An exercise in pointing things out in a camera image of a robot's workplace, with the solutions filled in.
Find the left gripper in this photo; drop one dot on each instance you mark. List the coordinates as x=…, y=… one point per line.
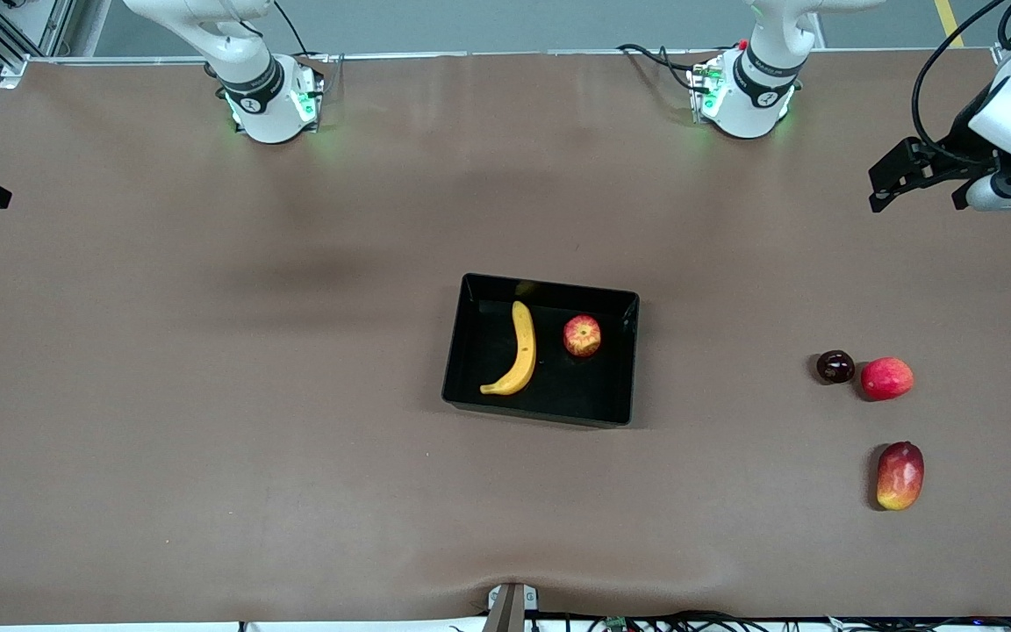
x=962, y=133

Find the metal table edge clamp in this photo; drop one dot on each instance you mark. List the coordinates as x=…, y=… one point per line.
x=510, y=610

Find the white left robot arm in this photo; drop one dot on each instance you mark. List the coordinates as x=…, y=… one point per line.
x=756, y=96

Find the dark purple plum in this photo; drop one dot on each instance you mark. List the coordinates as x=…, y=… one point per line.
x=835, y=367

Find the red yellow mango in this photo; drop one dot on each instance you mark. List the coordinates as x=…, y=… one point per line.
x=900, y=474

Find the black plastic tray box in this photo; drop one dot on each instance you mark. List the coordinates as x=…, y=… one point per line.
x=576, y=386

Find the red round peach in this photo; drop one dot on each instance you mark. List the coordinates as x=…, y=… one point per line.
x=887, y=378

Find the small red yellow apple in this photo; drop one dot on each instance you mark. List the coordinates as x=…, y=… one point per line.
x=582, y=336

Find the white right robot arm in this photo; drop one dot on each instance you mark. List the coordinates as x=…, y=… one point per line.
x=264, y=114

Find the yellow banana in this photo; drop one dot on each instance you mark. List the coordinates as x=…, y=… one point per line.
x=523, y=351

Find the brown table cover sheet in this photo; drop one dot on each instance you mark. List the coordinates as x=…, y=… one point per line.
x=207, y=395

